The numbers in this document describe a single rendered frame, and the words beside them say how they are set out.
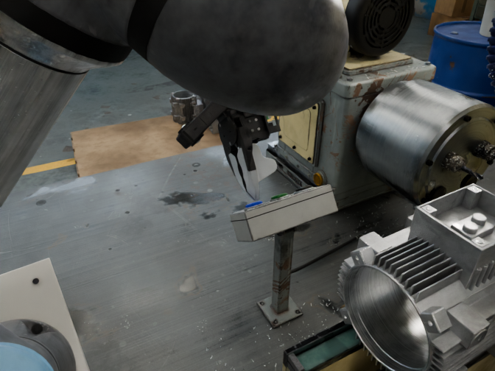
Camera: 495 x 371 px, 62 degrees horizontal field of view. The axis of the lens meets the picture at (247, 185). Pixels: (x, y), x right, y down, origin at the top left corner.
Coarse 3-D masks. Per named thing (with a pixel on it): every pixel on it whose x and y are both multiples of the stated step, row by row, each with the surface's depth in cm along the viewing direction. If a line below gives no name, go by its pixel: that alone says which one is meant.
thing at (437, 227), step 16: (464, 192) 60; (480, 192) 59; (416, 208) 56; (432, 208) 56; (448, 208) 60; (464, 208) 61; (480, 208) 61; (416, 224) 57; (432, 224) 54; (448, 224) 58; (464, 224) 55; (480, 224) 55; (432, 240) 55; (448, 240) 53; (464, 240) 51; (448, 256) 53; (464, 256) 51; (480, 256) 49; (464, 272) 52; (480, 272) 52
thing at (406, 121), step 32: (384, 96) 92; (416, 96) 86; (448, 96) 84; (384, 128) 88; (416, 128) 82; (448, 128) 79; (480, 128) 84; (384, 160) 89; (416, 160) 81; (448, 160) 82; (480, 160) 90; (416, 192) 85; (448, 192) 90
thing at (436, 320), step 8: (360, 248) 58; (368, 248) 57; (352, 256) 58; (360, 256) 57; (368, 256) 57; (360, 264) 57; (344, 312) 64; (424, 312) 49; (432, 312) 48; (440, 312) 48; (344, 320) 65; (424, 320) 49; (432, 320) 48; (440, 320) 48; (448, 320) 48; (432, 328) 48; (440, 328) 48; (448, 328) 48
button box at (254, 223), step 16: (304, 192) 69; (320, 192) 70; (256, 208) 66; (272, 208) 67; (288, 208) 68; (304, 208) 69; (320, 208) 70; (336, 208) 71; (240, 224) 68; (256, 224) 65; (272, 224) 66; (288, 224) 67; (240, 240) 70; (256, 240) 65
